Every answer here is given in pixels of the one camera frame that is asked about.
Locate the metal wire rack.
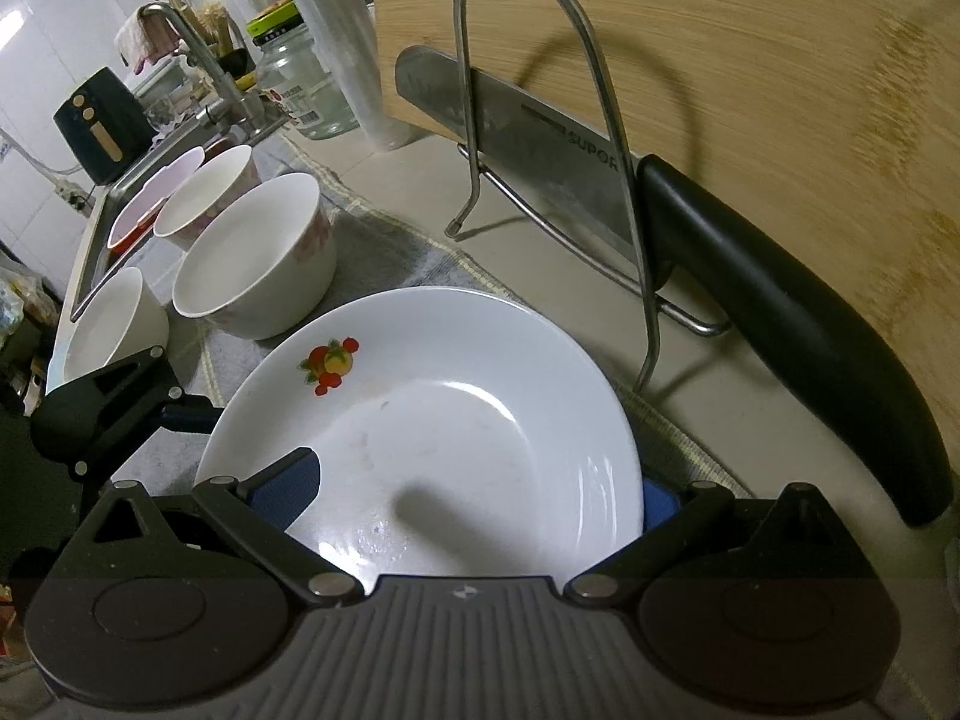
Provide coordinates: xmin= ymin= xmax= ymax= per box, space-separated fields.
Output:
xmin=444 ymin=0 xmax=732 ymax=395

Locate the tall plastic wrap roll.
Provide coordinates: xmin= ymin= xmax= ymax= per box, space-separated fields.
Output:
xmin=259 ymin=0 xmax=421 ymax=151

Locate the metal faucet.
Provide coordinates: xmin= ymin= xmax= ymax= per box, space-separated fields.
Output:
xmin=139 ymin=2 xmax=290 ymax=147

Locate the bamboo cutting board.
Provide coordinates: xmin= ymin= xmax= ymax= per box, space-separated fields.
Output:
xmin=365 ymin=0 xmax=960 ymax=563

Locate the black-handled cleaver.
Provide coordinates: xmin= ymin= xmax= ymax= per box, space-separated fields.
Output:
xmin=394 ymin=45 xmax=955 ymax=527

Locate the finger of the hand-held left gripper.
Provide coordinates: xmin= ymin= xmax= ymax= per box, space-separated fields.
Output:
xmin=45 ymin=347 xmax=226 ymax=481

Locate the small white floral bowl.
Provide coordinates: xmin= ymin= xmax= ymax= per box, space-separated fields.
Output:
xmin=62 ymin=267 xmax=171 ymax=383
xmin=154 ymin=144 xmax=261 ymax=252

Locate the white fruit-print plate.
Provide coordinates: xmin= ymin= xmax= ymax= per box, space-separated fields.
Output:
xmin=193 ymin=287 xmax=644 ymax=593

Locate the black air fryer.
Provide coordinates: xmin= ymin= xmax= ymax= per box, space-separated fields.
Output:
xmin=52 ymin=66 xmax=155 ymax=185

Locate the pink dish cloth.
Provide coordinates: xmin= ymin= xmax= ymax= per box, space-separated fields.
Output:
xmin=115 ymin=7 xmax=188 ymax=76

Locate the red and white basket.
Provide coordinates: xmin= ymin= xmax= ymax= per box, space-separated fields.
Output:
xmin=105 ymin=146 xmax=205 ymax=254

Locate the grey checked dish mat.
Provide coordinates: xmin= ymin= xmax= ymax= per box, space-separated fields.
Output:
xmin=97 ymin=131 xmax=751 ymax=500

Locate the glass jar with green lid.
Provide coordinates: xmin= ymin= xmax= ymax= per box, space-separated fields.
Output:
xmin=250 ymin=11 xmax=357 ymax=141

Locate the large white floral bowl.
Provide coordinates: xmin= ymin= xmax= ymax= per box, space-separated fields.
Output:
xmin=172 ymin=172 xmax=338 ymax=341

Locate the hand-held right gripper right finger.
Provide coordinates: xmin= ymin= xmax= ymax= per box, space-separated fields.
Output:
xmin=562 ymin=474 xmax=882 ymax=608

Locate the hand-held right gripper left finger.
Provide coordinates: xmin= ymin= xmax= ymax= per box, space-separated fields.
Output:
xmin=71 ymin=446 xmax=368 ymax=608

